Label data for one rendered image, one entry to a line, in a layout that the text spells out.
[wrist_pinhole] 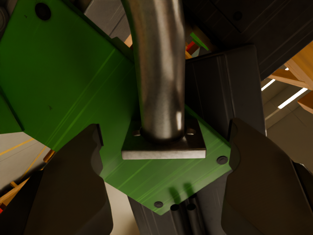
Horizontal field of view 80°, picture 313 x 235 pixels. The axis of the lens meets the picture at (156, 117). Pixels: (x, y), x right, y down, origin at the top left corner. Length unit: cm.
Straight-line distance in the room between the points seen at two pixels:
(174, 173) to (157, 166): 2
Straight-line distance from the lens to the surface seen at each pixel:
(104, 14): 62
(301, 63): 98
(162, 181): 20
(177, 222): 22
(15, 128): 20
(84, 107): 16
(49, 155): 40
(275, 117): 770
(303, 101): 75
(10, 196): 596
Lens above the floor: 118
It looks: 3 degrees up
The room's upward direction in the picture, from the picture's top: 135 degrees clockwise
